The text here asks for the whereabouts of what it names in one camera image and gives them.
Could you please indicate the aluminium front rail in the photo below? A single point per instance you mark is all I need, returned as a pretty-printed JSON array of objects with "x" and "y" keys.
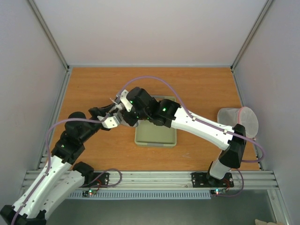
[{"x": 177, "y": 180}]

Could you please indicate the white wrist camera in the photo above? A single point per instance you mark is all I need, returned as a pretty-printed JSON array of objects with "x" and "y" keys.
[
  {"x": 121, "y": 102},
  {"x": 111, "y": 121}
]

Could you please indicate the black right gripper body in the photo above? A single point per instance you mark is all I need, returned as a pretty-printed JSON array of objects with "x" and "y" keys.
[{"x": 129, "y": 115}]

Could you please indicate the pink-rimmed mesh laundry bag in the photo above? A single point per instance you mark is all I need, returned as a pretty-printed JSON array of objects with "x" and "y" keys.
[{"x": 243, "y": 116}]

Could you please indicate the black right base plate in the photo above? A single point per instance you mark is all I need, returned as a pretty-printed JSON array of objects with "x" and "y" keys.
[{"x": 203, "y": 180}]

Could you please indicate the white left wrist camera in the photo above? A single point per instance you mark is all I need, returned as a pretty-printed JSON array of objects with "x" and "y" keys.
[{"x": 111, "y": 121}]

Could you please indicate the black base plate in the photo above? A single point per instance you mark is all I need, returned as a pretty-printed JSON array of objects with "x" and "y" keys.
[
  {"x": 203, "y": 180},
  {"x": 95, "y": 179}
]

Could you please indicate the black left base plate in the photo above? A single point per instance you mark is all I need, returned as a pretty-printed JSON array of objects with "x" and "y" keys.
[{"x": 95, "y": 179}]

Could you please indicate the grey slotted cable duct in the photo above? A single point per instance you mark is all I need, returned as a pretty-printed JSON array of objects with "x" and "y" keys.
[{"x": 141, "y": 195}]

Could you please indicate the green plastic basket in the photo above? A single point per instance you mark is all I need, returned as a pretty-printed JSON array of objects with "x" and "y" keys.
[{"x": 153, "y": 133}]

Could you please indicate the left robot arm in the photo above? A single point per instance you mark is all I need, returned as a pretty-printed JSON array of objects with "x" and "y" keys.
[{"x": 61, "y": 175}]

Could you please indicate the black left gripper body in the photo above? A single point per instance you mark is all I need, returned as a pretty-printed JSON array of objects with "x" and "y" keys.
[{"x": 98, "y": 110}]

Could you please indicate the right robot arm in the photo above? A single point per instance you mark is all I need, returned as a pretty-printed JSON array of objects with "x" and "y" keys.
[{"x": 140, "y": 105}]

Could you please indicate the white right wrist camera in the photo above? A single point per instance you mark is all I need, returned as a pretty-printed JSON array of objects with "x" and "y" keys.
[{"x": 121, "y": 102}]

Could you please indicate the white mesh laundry bag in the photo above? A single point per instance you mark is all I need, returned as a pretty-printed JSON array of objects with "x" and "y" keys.
[{"x": 122, "y": 121}]

